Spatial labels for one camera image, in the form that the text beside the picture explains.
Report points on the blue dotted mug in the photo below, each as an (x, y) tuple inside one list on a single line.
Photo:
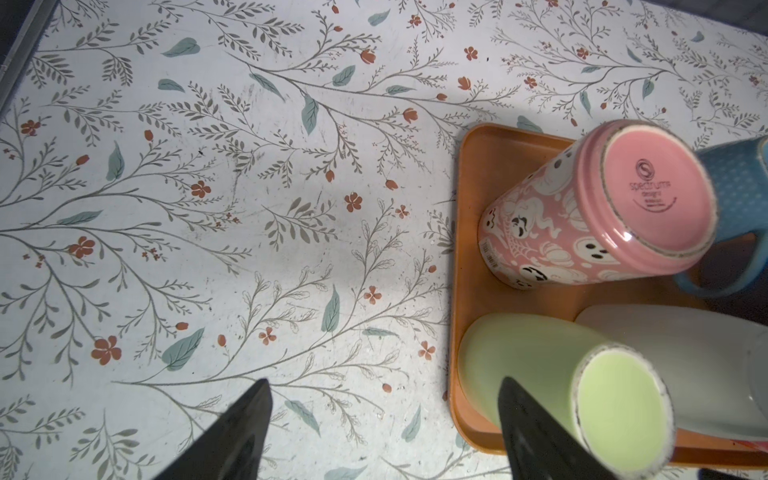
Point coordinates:
[(738, 171)]

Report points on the light green mug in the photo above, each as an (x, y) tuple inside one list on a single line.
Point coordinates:
[(604, 394)]

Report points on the pink ghost pattern mug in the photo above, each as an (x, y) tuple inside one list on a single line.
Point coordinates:
[(628, 200)]

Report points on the white mug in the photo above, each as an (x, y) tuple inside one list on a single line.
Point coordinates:
[(714, 365)]

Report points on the red mug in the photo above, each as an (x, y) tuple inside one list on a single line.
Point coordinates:
[(761, 446)]

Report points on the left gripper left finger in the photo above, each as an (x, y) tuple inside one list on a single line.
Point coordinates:
[(232, 447)]

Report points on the orange plastic tray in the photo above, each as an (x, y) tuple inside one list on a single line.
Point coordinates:
[(494, 159)]

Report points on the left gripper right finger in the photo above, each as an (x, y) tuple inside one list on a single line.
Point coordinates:
[(537, 446)]

